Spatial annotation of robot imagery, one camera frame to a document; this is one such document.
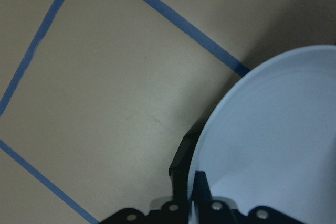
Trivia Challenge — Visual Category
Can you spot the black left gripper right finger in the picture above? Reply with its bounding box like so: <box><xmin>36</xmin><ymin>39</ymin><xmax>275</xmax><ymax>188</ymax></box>
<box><xmin>192</xmin><ymin>171</ymin><xmax>212</xmax><ymax>203</ymax></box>

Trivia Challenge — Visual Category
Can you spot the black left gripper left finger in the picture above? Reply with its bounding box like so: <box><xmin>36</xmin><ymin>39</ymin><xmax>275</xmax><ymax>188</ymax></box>
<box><xmin>169</xmin><ymin>132</ymin><xmax>200</xmax><ymax>202</ymax></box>

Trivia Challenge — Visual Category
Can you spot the light blue plate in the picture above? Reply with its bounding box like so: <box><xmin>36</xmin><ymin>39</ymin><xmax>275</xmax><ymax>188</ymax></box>
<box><xmin>187</xmin><ymin>45</ymin><xmax>335</xmax><ymax>223</ymax></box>

